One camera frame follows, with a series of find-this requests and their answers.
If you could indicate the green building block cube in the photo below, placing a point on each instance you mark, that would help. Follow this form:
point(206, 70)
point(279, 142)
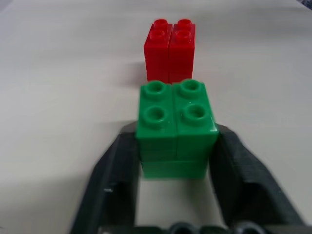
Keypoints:
point(175, 131)

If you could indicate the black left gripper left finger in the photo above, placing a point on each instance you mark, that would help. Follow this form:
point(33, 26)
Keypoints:
point(114, 180)

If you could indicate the red building block cube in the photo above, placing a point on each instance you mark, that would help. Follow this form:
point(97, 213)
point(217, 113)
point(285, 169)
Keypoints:
point(169, 51)

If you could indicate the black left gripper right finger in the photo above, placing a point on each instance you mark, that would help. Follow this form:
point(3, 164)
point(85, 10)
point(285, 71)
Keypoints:
point(246, 175)

